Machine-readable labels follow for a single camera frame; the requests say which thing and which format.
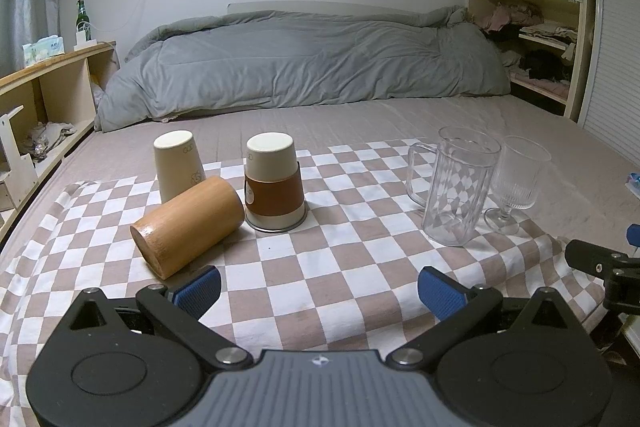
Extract wooden cup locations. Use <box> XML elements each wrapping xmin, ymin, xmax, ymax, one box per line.
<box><xmin>130</xmin><ymin>175</ymin><xmax>246</xmax><ymax>281</ymax></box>

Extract green glass bottle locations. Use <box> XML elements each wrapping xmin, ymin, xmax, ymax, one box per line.
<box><xmin>75</xmin><ymin>0</ymin><xmax>89</xmax><ymax>42</ymax></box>

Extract ribbed glass goblet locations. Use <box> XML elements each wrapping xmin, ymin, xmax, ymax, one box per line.
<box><xmin>483</xmin><ymin>135</ymin><xmax>552</xmax><ymax>236</ymax></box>

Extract black clothes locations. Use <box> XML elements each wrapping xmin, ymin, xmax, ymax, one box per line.
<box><xmin>516</xmin><ymin>49</ymin><xmax>572</xmax><ymax>84</ymax></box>

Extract checkered cloth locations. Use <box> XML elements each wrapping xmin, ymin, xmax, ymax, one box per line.
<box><xmin>0</xmin><ymin>139</ymin><xmax>609</xmax><ymax>427</ymax></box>

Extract pink clothes pile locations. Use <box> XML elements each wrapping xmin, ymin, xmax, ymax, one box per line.
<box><xmin>474</xmin><ymin>1</ymin><xmax>545</xmax><ymax>34</ymax></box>

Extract grey curtain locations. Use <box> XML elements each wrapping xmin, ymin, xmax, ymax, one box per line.
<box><xmin>0</xmin><ymin>0</ymin><xmax>62</xmax><ymax>80</ymax></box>

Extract white headboard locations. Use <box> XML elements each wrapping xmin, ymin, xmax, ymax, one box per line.
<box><xmin>227</xmin><ymin>2</ymin><xmax>443</xmax><ymax>16</ymax></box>

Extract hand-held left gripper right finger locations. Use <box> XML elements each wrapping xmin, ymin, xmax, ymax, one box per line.
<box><xmin>386</xmin><ymin>266</ymin><xmax>582</xmax><ymax>369</ymax></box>

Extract crumpled grey cloth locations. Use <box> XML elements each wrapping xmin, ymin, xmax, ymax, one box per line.
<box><xmin>24</xmin><ymin>121</ymin><xmax>79</xmax><ymax>164</ymax></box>

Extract tissue pack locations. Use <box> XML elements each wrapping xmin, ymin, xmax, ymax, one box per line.
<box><xmin>22</xmin><ymin>35</ymin><xmax>66</xmax><ymax>68</ymax></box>

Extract white sliding door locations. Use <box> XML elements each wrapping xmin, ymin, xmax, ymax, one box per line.
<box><xmin>576</xmin><ymin>0</ymin><xmax>640</xmax><ymax>164</ymax></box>

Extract beige folded clothes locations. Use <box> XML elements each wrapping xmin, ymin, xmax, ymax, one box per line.
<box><xmin>519</xmin><ymin>20</ymin><xmax>581</xmax><ymax>46</ymax></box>

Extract cream paper cup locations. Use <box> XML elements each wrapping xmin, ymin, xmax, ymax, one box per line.
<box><xmin>153</xmin><ymin>130</ymin><xmax>207</xmax><ymax>206</ymax></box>

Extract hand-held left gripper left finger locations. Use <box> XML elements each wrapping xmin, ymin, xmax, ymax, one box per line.
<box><xmin>65</xmin><ymin>266</ymin><xmax>254</xmax><ymax>371</ymax></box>

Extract cream cup with brown sleeve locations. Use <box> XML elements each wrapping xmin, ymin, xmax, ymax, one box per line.
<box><xmin>243</xmin><ymin>132</ymin><xmax>307</xmax><ymax>234</ymax></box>

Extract wooden closet shelf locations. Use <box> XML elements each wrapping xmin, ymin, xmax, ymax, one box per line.
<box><xmin>467</xmin><ymin>0</ymin><xmax>585</xmax><ymax>122</ymax></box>

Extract grey duvet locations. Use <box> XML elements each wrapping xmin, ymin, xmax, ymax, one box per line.
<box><xmin>93</xmin><ymin>5</ymin><xmax>512</xmax><ymax>134</ymax></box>

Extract white wooden frame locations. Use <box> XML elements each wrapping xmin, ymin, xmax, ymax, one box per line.
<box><xmin>0</xmin><ymin>105</ymin><xmax>40</xmax><ymax>213</ymax></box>

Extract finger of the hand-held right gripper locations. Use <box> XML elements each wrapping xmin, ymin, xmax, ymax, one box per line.
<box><xmin>565</xmin><ymin>226</ymin><xmax>640</xmax><ymax>312</ymax></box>

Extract wooden bedside shelf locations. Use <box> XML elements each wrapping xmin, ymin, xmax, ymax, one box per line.
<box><xmin>0</xmin><ymin>40</ymin><xmax>120</xmax><ymax>230</ymax></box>

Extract clear plastic mug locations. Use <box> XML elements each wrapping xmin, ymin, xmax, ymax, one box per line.
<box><xmin>405</xmin><ymin>126</ymin><xmax>502</xmax><ymax>248</ymax></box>

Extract pink folded cloth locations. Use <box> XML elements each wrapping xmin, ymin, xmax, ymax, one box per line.
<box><xmin>509</xmin><ymin>74</ymin><xmax>572</xmax><ymax>100</ymax></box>

